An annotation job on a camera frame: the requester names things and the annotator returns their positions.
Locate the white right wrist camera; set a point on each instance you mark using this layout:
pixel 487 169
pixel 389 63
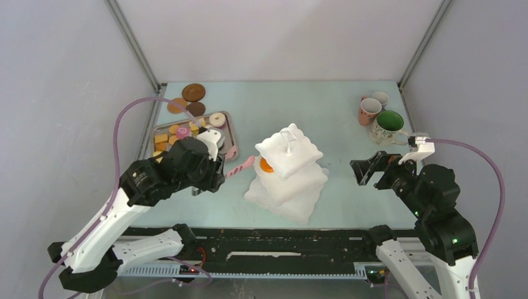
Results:
pixel 421 147

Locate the white frosted donut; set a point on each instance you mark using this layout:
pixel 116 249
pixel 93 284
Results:
pixel 217 120

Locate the light brown round coaster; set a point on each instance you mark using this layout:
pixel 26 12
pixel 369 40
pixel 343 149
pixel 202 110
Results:
pixel 177 105

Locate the small white cup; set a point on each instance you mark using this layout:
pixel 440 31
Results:
pixel 382 98

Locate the darkest brown round coaster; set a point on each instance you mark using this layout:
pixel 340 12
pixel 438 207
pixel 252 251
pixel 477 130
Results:
pixel 195 108

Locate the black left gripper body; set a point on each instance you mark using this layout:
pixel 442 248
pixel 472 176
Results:
pixel 207 177

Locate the metal serving tray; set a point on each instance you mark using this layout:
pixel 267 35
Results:
pixel 229 148

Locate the green-inside floral mug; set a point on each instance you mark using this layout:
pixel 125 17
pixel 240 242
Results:
pixel 387 129

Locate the white three-tier cake stand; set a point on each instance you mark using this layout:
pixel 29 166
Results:
pixel 295 186

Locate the yellow square cake piece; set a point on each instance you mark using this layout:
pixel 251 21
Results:
pixel 161 138

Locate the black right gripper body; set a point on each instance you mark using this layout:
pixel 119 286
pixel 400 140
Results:
pixel 399 177

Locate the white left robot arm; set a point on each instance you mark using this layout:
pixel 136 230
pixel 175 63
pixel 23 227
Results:
pixel 92 259

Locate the dark brown round coaster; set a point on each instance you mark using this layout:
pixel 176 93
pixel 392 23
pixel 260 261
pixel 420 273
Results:
pixel 193 92

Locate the pink mug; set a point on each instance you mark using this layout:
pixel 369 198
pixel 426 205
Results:
pixel 368 110

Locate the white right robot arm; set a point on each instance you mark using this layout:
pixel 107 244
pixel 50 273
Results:
pixel 430 194

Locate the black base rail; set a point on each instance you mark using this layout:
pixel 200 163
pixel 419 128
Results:
pixel 286 252

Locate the orange donut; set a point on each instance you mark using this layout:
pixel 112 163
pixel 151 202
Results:
pixel 265 167

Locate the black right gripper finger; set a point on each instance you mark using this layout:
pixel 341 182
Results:
pixel 382 158
pixel 363 170

